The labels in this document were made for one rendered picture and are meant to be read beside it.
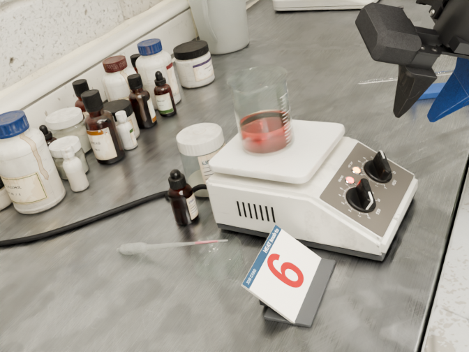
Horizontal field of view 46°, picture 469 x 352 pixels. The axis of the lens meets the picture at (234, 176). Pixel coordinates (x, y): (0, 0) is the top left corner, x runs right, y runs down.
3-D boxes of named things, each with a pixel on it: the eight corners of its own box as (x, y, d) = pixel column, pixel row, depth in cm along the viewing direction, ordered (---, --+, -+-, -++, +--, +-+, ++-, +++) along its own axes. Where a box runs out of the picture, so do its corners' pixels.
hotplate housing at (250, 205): (419, 194, 64) (418, 133, 60) (384, 267, 55) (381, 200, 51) (250, 171, 75) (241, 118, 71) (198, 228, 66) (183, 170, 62)
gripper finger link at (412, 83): (444, 78, 49) (421, 39, 53) (408, 72, 48) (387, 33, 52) (407, 135, 54) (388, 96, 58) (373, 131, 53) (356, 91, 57)
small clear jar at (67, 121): (95, 153, 89) (82, 116, 85) (58, 163, 88) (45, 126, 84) (92, 139, 94) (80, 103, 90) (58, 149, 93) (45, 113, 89)
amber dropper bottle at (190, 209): (176, 228, 67) (162, 179, 63) (174, 214, 69) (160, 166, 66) (200, 222, 67) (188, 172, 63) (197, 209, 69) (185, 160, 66)
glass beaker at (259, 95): (253, 133, 66) (241, 64, 62) (304, 135, 63) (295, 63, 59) (228, 163, 61) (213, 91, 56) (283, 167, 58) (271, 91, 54)
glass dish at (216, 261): (201, 248, 62) (197, 232, 61) (248, 247, 61) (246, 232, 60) (188, 281, 58) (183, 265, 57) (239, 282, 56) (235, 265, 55)
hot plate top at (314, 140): (347, 130, 63) (347, 123, 63) (306, 186, 55) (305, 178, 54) (256, 122, 69) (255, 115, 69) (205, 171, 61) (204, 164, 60)
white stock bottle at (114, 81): (107, 125, 97) (88, 66, 92) (125, 110, 102) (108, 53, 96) (137, 126, 95) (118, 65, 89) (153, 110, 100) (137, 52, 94)
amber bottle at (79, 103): (80, 138, 94) (61, 86, 90) (95, 128, 97) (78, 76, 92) (98, 140, 92) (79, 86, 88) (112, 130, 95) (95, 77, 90)
